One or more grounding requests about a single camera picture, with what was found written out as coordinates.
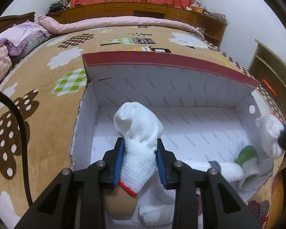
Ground green white striped sock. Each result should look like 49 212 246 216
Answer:
234 145 260 189

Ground orange stool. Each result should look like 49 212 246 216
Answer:
262 77 279 98

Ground maroon knitted sock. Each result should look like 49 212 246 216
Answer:
195 193 203 216

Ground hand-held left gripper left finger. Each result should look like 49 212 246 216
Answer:
14 137 127 229

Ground wooden headboard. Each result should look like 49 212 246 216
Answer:
0 11 36 29

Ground white sock red trim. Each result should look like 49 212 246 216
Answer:
113 101 164 197

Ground wooden low cabinet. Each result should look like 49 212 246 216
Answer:
52 2 228 48

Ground pink plaid cartoon pillow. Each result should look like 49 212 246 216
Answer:
0 46 13 89

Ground red cardboard box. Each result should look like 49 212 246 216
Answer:
69 51 274 229

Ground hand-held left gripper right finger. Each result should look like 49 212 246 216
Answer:
155 138 263 229

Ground black cable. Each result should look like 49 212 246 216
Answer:
0 88 35 207

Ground pink rolled quilt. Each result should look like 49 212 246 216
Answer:
38 15 205 39

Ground brown printed blanket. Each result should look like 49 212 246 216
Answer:
0 25 286 229

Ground beige soft ball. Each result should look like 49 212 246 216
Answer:
105 186 139 216

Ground pile of folded clothes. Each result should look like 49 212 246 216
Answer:
48 0 71 12

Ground purple ruffled pillow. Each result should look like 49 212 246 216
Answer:
0 20 56 64

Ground boxes on cabinet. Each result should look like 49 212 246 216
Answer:
186 1 227 21

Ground light wooden shelf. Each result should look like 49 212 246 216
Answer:
247 39 286 101

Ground white mesh sock red string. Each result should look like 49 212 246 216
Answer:
255 112 286 159

